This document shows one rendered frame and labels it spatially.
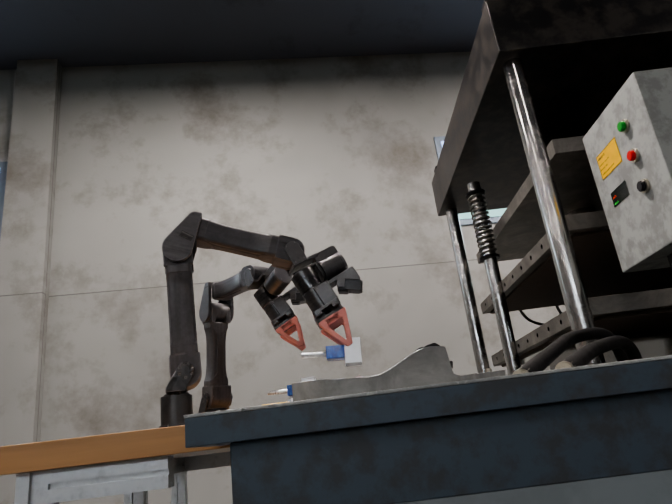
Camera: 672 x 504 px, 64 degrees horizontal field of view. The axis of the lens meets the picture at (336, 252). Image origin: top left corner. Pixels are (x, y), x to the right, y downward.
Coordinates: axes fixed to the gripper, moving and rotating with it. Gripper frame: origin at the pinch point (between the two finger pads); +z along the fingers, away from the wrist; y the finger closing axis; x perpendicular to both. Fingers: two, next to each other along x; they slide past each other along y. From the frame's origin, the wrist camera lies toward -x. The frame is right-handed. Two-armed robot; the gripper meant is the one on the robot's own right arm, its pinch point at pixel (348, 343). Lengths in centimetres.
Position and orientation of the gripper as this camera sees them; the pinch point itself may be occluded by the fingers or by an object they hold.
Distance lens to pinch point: 121.8
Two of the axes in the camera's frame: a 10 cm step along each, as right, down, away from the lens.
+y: 0.3, 3.4, 9.4
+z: 5.5, 7.8, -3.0
